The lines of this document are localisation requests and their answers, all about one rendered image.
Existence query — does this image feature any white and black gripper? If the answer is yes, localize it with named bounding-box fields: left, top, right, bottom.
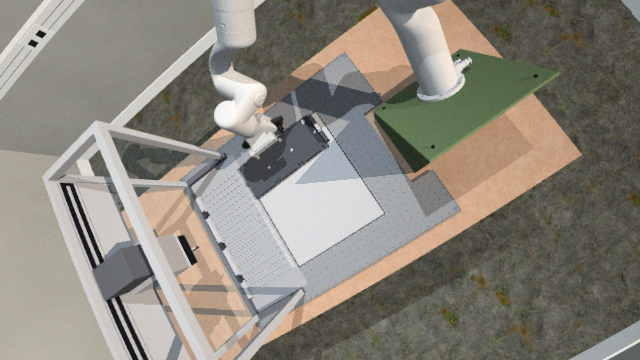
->
left=240, top=114, right=284, bottom=149

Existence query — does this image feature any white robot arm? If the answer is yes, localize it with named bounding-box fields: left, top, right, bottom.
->
left=209, top=0, right=472, bottom=158

